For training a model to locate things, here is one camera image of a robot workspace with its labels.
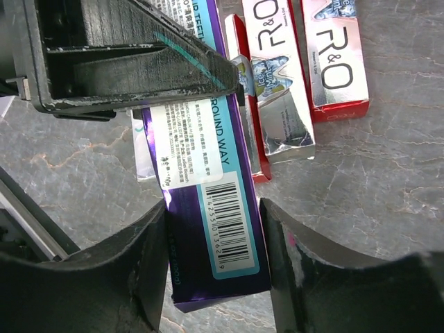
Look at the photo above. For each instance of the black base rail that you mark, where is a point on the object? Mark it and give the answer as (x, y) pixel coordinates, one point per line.
(38, 231)

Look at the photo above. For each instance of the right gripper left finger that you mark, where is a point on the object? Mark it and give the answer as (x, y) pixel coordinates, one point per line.
(116, 285)

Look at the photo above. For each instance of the purple toothpaste box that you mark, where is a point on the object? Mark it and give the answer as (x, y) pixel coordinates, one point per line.
(217, 250)

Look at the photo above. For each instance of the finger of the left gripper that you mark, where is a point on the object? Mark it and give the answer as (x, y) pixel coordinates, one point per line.
(85, 60)

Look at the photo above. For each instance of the silver toothpaste box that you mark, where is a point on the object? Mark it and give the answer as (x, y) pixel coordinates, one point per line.
(143, 163)

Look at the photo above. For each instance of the red silver r&o box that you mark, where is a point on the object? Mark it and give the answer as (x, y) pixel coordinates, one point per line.
(239, 54)
(337, 76)
(280, 86)

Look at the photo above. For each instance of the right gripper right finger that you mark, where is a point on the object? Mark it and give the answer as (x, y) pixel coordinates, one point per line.
(319, 285)

